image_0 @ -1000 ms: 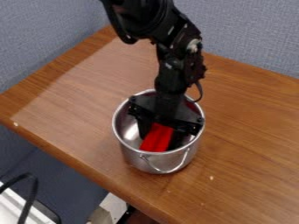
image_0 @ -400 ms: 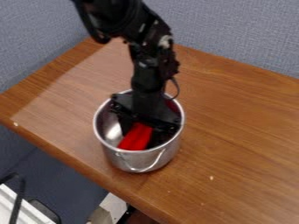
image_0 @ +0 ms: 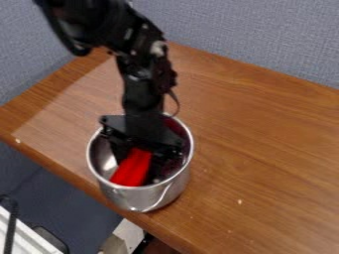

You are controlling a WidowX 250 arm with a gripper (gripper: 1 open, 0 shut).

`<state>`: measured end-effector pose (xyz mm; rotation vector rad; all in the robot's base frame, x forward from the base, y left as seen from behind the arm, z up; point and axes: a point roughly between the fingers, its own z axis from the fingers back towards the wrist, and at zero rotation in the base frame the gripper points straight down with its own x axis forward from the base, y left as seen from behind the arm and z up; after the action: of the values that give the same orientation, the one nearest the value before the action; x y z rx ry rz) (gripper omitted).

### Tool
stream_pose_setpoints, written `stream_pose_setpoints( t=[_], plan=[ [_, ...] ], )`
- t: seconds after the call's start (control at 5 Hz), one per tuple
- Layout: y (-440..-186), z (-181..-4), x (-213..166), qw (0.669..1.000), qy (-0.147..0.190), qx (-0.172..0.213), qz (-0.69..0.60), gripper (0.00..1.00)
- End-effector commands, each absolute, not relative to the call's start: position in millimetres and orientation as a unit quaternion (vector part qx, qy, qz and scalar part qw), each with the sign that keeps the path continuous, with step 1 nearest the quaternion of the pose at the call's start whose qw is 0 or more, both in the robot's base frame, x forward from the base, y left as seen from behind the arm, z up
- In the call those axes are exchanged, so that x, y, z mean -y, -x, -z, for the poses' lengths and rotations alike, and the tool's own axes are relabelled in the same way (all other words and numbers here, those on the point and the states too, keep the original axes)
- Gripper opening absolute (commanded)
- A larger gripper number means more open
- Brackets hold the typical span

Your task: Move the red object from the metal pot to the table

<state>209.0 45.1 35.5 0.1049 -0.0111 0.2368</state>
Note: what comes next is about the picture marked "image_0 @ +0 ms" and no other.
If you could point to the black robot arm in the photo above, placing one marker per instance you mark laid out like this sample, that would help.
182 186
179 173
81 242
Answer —
90 24

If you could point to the red block object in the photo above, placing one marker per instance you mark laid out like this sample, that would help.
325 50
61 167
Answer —
133 169

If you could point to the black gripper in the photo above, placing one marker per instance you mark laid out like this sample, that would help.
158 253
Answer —
143 130

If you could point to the white box under table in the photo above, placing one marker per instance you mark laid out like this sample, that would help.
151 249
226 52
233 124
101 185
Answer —
31 239

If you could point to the metal pot with handle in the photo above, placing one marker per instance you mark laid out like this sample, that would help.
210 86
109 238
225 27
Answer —
147 197

